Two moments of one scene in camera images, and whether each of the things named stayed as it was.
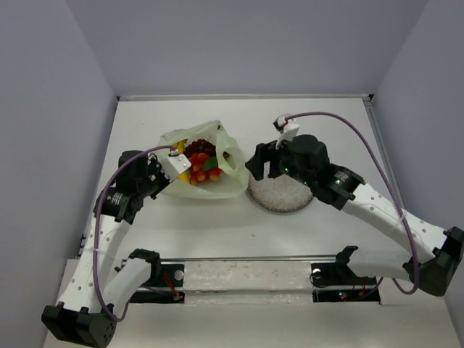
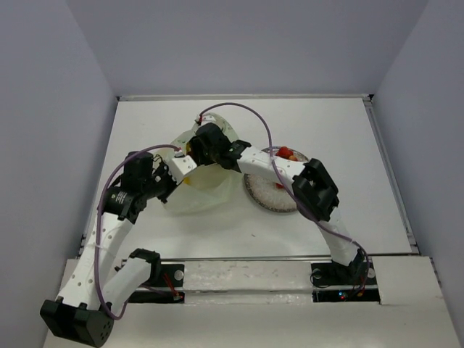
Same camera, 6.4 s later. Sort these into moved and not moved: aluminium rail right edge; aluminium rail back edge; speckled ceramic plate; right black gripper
Moved: right black gripper
Not moved: aluminium rail right edge; speckled ceramic plate; aluminium rail back edge
